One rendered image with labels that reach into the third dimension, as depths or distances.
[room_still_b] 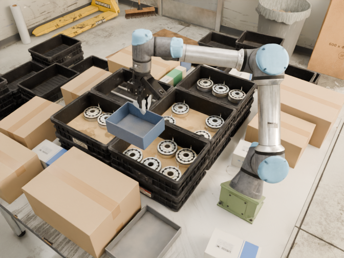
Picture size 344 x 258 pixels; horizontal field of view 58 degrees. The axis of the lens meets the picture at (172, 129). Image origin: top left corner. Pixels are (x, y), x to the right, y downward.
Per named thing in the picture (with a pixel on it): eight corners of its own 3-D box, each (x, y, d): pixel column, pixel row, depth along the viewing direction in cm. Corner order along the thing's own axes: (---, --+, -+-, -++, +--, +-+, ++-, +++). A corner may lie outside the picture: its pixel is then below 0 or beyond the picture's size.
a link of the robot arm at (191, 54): (269, 51, 139) (159, 37, 137) (278, 48, 128) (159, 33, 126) (264, 78, 141) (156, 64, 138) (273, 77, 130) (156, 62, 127)
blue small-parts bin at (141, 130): (165, 129, 136) (164, 116, 131) (144, 150, 127) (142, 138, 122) (129, 113, 144) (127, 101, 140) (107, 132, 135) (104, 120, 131)
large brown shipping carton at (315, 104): (335, 121, 196) (347, 95, 182) (319, 148, 178) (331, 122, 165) (275, 98, 214) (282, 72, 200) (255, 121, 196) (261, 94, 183)
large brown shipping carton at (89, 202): (141, 208, 149) (138, 182, 136) (98, 260, 131) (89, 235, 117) (81, 172, 165) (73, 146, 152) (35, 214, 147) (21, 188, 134)
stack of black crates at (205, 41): (240, 69, 345) (245, 40, 322) (228, 82, 327) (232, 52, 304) (208, 59, 362) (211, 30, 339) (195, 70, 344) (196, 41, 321)
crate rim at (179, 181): (211, 146, 151) (211, 142, 150) (178, 188, 133) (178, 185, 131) (144, 116, 167) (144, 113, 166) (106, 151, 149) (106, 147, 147)
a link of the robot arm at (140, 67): (155, 59, 123) (142, 65, 118) (155, 69, 126) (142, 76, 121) (141, 53, 127) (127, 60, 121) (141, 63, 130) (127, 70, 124)
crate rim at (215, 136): (236, 112, 170) (237, 109, 168) (211, 146, 151) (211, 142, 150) (174, 89, 186) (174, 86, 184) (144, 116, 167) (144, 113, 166)
